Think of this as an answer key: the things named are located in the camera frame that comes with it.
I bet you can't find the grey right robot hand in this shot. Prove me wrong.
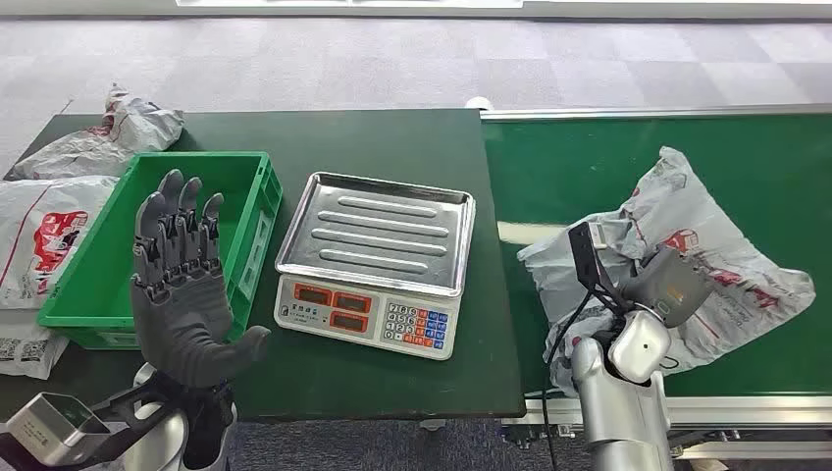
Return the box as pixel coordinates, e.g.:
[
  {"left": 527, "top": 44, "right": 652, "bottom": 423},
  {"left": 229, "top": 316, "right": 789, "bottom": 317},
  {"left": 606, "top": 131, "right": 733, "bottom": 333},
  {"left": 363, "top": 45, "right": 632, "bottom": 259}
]
[{"left": 617, "top": 245, "right": 716, "bottom": 330}]

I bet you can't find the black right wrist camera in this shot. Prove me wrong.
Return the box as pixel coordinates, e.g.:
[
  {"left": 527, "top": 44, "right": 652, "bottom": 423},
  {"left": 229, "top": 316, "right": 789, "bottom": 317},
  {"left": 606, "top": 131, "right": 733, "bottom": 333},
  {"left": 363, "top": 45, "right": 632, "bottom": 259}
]
[{"left": 567, "top": 221, "right": 631, "bottom": 315}]

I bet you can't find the dark green table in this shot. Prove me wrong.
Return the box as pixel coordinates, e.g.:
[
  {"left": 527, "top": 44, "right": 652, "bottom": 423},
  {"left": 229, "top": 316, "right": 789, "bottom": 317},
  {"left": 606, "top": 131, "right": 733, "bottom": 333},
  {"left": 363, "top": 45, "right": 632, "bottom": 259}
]
[{"left": 0, "top": 109, "right": 527, "bottom": 422}]

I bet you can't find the white electronic scale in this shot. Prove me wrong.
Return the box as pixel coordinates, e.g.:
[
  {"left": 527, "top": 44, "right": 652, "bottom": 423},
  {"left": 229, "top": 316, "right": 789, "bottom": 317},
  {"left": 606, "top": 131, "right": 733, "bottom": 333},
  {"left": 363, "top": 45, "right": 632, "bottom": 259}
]
[{"left": 273, "top": 273, "right": 464, "bottom": 362}]

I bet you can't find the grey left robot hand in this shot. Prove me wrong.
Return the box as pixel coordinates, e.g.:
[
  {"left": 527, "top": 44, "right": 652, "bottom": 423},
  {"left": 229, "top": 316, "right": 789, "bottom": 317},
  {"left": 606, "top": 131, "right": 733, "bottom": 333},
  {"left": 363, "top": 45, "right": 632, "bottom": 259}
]
[{"left": 130, "top": 169, "right": 273, "bottom": 392}]

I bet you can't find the crumpled grey plastic mailer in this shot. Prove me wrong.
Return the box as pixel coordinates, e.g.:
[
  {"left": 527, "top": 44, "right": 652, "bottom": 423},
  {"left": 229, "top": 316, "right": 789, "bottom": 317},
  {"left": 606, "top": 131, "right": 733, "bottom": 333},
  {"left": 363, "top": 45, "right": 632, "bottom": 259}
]
[{"left": 4, "top": 82, "right": 186, "bottom": 183}]

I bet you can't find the aluminium conveyor frame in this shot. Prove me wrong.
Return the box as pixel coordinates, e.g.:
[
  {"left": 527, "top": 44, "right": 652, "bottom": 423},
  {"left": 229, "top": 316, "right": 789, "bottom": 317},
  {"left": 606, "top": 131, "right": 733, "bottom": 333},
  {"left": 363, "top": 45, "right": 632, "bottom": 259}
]
[{"left": 479, "top": 102, "right": 832, "bottom": 464}]

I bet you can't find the green conveyor belt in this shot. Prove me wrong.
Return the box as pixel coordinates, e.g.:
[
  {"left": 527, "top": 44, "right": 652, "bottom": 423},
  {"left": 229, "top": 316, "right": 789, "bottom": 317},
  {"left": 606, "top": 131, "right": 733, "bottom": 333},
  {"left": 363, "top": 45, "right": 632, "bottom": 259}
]
[{"left": 482, "top": 113, "right": 832, "bottom": 398}]

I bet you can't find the green plastic crate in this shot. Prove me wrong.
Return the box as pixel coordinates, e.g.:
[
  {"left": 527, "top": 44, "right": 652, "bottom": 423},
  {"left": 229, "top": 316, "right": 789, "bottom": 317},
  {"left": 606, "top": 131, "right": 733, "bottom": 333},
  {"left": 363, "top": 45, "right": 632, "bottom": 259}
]
[{"left": 36, "top": 151, "right": 285, "bottom": 351}]

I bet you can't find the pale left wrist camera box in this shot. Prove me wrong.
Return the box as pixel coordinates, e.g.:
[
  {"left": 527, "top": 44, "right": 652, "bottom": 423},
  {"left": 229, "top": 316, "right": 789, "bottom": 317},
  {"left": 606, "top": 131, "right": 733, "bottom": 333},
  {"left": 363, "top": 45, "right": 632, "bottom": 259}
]
[{"left": 0, "top": 390, "right": 178, "bottom": 471}]

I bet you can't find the grey plastic mailer red print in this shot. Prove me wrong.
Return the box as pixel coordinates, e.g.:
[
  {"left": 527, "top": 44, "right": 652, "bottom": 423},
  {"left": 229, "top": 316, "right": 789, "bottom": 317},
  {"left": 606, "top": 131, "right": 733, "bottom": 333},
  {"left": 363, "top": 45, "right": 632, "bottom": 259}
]
[{"left": 517, "top": 145, "right": 817, "bottom": 397}]

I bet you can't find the flat white mailer red print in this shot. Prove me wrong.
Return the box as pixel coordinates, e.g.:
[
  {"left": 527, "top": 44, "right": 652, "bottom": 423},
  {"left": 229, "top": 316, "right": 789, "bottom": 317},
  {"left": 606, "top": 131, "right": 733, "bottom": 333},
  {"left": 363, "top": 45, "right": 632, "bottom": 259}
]
[{"left": 0, "top": 175, "right": 123, "bottom": 312}]

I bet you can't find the steel scale tray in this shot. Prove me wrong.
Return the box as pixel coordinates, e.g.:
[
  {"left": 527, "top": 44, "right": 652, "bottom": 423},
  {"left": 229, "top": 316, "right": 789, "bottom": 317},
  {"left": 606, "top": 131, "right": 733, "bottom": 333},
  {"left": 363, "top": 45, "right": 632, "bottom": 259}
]
[{"left": 275, "top": 171, "right": 477, "bottom": 299}]

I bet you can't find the white mailer with QR codes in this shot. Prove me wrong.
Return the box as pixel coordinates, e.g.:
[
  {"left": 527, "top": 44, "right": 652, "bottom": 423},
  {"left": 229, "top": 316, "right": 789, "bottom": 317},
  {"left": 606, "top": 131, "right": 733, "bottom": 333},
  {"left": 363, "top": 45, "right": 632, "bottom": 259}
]
[{"left": 0, "top": 307, "right": 72, "bottom": 382}]

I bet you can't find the black cable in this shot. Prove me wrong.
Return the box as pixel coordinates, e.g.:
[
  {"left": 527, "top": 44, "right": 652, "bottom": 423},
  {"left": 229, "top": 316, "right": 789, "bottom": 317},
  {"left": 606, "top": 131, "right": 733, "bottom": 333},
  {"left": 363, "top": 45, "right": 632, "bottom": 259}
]
[{"left": 541, "top": 292, "right": 596, "bottom": 471}]

